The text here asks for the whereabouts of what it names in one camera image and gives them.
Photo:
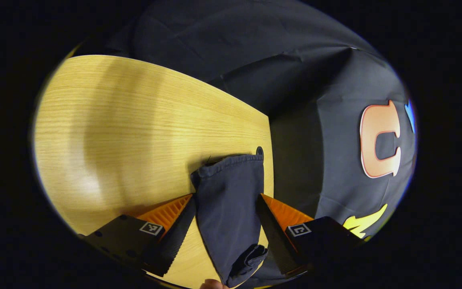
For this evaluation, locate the black round table grommet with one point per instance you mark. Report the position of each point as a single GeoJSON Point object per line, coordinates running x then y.
{"type": "Point", "coordinates": [260, 150]}

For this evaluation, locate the black jeans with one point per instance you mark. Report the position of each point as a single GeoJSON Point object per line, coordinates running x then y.
{"type": "Point", "coordinates": [227, 200]}

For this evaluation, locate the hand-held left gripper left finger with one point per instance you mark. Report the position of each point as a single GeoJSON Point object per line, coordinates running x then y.
{"type": "Point", "coordinates": [175, 241]}

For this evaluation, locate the black backdrop cloth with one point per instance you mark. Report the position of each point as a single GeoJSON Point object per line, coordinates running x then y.
{"type": "Point", "coordinates": [255, 48]}

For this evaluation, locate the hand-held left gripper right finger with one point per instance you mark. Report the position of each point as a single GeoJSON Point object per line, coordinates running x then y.
{"type": "Point", "coordinates": [275, 241]}

